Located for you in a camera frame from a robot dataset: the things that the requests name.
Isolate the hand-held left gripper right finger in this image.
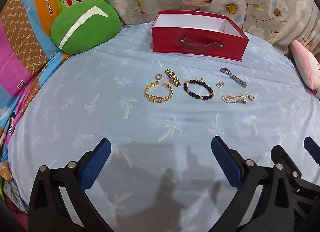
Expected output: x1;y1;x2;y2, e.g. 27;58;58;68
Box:
211;136;300;232

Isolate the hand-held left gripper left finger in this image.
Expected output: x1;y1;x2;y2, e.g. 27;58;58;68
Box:
28;138;112;232

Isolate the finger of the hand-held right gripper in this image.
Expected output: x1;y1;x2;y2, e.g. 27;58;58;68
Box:
303;136;320;167
271;144;320;197

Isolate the white pearl bracelet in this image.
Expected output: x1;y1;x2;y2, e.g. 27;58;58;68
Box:
222;92;249;105

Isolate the grey wristwatch purple face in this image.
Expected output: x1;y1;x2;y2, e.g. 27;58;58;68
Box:
220;67;247;88

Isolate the black bead bracelet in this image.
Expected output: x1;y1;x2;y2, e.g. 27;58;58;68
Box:
183;78;215;101

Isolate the gold chain bracelet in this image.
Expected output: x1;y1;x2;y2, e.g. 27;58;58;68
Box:
144;81;174;103

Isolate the gold watch band bracelet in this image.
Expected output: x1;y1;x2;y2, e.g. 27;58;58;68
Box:
165;69;181;88

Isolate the red cardboard box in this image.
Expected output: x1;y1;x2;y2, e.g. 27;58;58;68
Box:
151;10;249;62

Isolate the light blue palm-print bedsheet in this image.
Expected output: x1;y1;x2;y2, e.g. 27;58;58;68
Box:
7;22;320;232

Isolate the pink pillow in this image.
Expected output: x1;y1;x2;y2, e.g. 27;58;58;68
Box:
290;39;320;98

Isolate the green round cushion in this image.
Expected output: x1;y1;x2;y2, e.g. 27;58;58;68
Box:
51;0;121;55

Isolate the colourful printed blanket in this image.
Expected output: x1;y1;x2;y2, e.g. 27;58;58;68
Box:
0;0;87;212

